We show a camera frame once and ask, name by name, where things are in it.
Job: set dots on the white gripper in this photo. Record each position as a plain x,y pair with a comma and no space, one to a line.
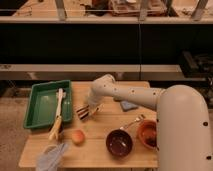
94,104

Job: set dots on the orange peach fruit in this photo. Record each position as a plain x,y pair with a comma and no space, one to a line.
77,137

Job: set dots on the green plastic tray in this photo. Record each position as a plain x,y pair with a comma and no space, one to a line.
42,104

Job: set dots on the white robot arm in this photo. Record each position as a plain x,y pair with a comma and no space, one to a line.
183,128

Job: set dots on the white brush in tray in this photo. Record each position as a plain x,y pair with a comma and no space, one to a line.
61,94

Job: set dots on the dark purple bowl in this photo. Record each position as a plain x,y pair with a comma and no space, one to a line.
119,143

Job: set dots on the metal fork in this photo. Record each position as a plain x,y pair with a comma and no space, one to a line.
136,120

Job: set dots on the orange clay bowl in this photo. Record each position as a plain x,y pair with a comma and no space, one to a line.
147,134

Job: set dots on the light blue cloth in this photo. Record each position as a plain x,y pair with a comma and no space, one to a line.
49,160

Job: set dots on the yellow handled brush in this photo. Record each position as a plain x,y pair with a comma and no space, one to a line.
54,132

